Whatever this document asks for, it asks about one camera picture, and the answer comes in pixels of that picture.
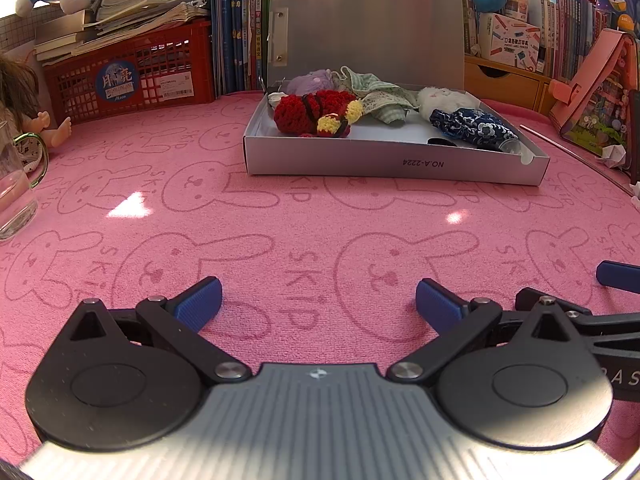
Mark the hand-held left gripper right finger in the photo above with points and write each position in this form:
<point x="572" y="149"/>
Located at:
<point x="440" y="306"/>

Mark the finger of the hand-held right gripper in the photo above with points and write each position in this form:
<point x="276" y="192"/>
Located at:
<point x="525" y="299"/>
<point x="620" y="274"/>

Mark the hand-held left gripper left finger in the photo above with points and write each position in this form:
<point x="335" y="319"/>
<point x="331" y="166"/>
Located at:
<point x="200" y="304"/>

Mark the blue white patterned cloth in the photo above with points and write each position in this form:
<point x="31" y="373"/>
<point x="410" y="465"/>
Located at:
<point x="475" y="125"/>

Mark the white plush bunny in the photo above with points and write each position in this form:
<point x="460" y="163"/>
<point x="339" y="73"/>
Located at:
<point x="440" y="100"/>

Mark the red crochet doll garment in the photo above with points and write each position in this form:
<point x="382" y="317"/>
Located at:
<point x="300" y="112"/>

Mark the green floral doll dress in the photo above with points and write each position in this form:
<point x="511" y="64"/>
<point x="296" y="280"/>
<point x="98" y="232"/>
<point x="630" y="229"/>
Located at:
<point x="380" y="97"/>

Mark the small white cloth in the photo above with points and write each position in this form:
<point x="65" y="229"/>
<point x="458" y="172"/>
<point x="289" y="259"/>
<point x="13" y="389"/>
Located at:
<point x="274" y="99"/>

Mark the purple plush toy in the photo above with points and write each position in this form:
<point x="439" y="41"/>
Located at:
<point x="310" y="82"/>

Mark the grey cardboard box with lid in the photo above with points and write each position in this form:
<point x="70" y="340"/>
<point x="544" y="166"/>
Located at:
<point x="370" y="25"/>

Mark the pink bunny-print table cloth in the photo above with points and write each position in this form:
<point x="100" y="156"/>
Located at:
<point x="200" y="220"/>

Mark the black smartphone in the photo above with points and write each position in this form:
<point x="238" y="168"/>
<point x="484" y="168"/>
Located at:
<point x="636" y="170"/>

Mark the crumpled white paper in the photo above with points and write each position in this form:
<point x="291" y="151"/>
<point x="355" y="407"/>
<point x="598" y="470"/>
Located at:
<point x="612" y="156"/>

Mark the pink children's bag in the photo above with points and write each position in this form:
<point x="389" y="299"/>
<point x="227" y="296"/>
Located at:
<point x="600" y="90"/>

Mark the clear glass mug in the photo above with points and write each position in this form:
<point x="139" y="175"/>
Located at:
<point x="15" y="202"/>

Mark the wooden desktop drawer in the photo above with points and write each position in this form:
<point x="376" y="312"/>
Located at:
<point x="500" y="85"/>

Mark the red plastic basket with sticker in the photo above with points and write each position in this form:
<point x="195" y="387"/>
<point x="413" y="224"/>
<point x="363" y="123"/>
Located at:
<point x="165" y="65"/>

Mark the white printed carton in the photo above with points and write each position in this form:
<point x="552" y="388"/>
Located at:
<point x="510" y="40"/>

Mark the brown-haired baby doll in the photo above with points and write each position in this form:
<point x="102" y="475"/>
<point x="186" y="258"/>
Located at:
<point x="15" y="90"/>

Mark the row of upright books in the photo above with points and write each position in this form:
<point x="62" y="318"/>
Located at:
<point x="235" y="20"/>

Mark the stack of worn books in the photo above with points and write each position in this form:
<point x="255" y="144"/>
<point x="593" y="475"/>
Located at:
<point x="150" y="0"/>

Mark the grey grid board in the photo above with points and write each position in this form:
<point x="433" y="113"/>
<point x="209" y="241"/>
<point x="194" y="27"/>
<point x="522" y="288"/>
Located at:
<point x="15" y="35"/>

